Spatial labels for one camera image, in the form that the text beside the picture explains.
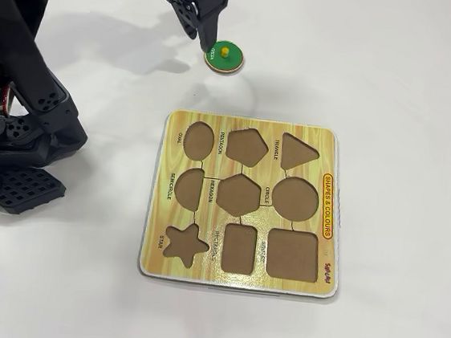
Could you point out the green round puzzle piece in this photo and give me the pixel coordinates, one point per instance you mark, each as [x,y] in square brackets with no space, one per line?
[230,62]

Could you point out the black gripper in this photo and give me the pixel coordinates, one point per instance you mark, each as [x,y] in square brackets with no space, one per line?
[206,18]

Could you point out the black waffle base plate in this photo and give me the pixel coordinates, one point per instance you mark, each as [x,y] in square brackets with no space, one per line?
[56,189]

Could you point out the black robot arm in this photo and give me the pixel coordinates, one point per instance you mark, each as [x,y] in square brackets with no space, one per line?
[31,56]

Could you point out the wooden shape puzzle board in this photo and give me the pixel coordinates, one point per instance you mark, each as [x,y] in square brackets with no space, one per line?
[212,216]

